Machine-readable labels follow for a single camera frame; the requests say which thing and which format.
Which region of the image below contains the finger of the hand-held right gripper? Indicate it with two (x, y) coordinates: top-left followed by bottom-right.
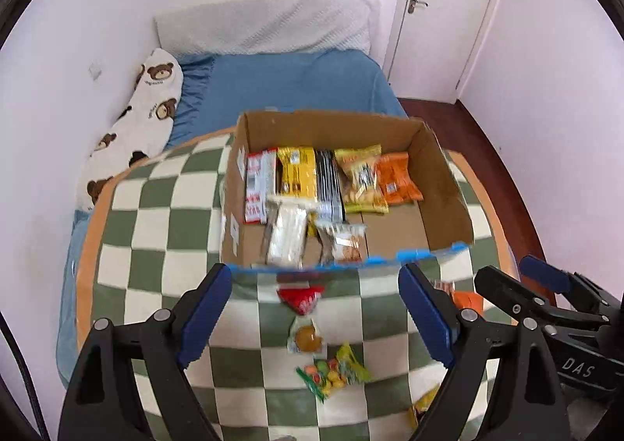
(519, 256), (624, 320)
(474, 266), (561, 331)

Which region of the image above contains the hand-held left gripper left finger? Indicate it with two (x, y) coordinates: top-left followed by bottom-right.
(58, 264), (232, 441)

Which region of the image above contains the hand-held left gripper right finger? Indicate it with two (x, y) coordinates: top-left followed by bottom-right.
(399, 263), (583, 441)

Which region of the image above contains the orange snack packet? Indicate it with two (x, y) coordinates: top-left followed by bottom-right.
(431, 279), (484, 315)
(374, 152), (424, 206)

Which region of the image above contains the panda print snack packet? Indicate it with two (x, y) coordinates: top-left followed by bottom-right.
(408, 385), (442, 429)

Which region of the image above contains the small red snack packet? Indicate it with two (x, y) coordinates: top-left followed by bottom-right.
(277, 285), (326, 316)

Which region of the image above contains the clear packet with brown egg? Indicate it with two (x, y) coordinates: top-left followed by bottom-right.
(287, 317), (326, 355)

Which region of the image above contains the printed cardboard box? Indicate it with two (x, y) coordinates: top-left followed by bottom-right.
(219, 110), (473, 271)

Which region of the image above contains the green colourful candy packet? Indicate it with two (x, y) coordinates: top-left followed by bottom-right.
(296, 344), (372, 404)

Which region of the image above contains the clear cookie packet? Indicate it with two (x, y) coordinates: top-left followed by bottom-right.
(316, 221), (367, 265)

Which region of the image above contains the plain white snack packet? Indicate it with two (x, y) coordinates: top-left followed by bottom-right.
(263, 197), (309, 269)

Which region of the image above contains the red and white snack packet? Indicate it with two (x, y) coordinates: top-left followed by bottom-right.
(245, 151), (278, 226)

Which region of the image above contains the yellow rice cracker packet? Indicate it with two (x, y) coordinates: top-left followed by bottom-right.
(334, 145), (389, 214)

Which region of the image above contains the dark brown snack packet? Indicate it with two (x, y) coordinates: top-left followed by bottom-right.
(314, 150), (347, 222)

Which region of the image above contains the yellow and black snack packet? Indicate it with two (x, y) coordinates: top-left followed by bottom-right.
(277, 147), (317, 200)

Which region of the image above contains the green white checkered mat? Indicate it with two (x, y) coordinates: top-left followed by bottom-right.
(75, 126), (518, 441)

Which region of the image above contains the bear print pillow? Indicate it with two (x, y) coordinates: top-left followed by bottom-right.
(77, 48), (184, 213)

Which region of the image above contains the blue bed sheet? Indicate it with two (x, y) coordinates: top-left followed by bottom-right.
(56, 50), (409, 386)

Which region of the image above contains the white door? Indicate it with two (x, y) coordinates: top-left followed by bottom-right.
(385, 0), (510, 103)

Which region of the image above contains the grey white pillow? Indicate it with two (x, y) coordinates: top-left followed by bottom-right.
(153, 0), (381, 57)

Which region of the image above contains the black cable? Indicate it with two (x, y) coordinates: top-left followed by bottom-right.
(0, 313), (50, 441)

